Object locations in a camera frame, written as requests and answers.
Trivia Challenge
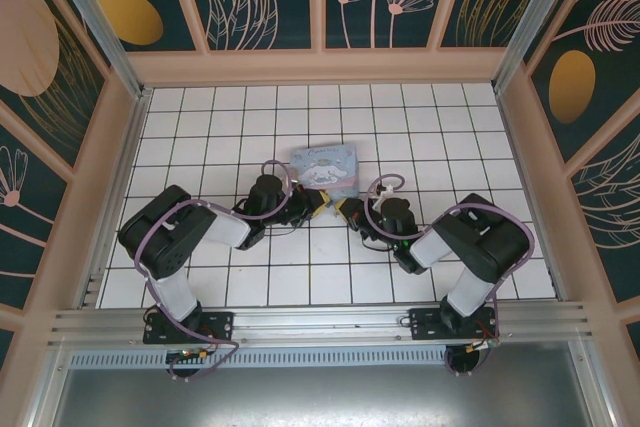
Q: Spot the light blue cartoon tin box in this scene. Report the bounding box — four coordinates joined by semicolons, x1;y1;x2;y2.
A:
288;142;362;201

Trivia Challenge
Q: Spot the grey metal sheet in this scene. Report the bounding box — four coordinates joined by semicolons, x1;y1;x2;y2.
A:
47;366;609;427

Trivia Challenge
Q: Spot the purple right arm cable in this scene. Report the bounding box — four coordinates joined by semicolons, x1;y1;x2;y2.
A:
364;174;535;378

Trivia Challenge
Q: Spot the aluminium mounting rail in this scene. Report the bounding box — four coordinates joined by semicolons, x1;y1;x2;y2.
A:
47;300;594;348

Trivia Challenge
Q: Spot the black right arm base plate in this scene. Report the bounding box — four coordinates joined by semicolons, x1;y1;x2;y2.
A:
408;306;501;343

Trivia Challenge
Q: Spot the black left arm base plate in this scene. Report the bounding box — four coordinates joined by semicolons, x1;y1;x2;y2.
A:
143;310;236;346

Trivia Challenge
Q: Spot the slotted grey cable duct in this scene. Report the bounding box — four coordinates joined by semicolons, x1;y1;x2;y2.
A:
67;349;576;369

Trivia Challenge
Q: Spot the aluminium side rail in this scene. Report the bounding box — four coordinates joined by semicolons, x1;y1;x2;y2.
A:
74;89;154;309
494;89;564;301

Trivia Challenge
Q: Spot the aluminium frame post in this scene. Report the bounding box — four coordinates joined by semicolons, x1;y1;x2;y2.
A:
492;0;586;93
39;0;154;101

